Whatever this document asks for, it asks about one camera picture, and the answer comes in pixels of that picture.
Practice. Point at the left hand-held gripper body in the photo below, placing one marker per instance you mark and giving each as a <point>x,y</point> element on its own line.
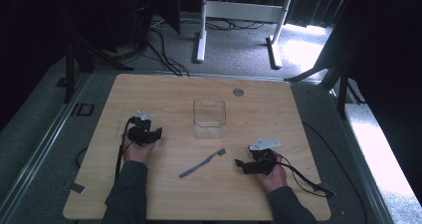
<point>141,131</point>

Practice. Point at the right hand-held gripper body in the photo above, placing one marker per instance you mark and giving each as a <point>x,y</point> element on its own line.
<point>263,159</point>

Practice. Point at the person's left hand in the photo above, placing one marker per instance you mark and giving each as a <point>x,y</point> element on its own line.
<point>136,152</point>

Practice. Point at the person's right hand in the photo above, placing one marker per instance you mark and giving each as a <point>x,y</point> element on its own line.
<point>274,180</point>

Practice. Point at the blue toothbrush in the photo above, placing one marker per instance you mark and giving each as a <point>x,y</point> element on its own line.
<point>202,163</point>

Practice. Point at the clear plastic container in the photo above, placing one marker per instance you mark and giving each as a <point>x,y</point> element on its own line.
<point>209,117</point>

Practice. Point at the round grey table grommet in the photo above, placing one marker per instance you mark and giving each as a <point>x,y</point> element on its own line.
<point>238,92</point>

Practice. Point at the grey tape piece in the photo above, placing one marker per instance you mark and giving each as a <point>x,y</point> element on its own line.
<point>76,187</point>

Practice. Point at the black metal stand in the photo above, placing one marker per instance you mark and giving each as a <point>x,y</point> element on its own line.
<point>71,64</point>
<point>341,74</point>

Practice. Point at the white desk frame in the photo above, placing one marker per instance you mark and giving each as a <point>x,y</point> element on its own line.
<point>242,11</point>

